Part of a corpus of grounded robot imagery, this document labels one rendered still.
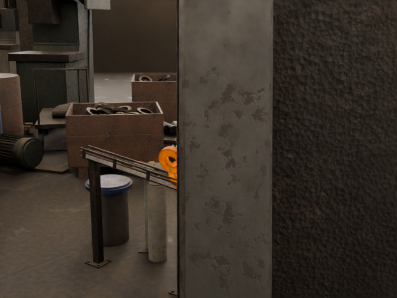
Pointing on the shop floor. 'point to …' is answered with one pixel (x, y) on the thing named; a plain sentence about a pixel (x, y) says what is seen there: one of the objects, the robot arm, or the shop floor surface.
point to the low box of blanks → (114, 131)
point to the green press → (55, 52)
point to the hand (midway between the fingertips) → (172, 156)
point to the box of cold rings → (157, 92)
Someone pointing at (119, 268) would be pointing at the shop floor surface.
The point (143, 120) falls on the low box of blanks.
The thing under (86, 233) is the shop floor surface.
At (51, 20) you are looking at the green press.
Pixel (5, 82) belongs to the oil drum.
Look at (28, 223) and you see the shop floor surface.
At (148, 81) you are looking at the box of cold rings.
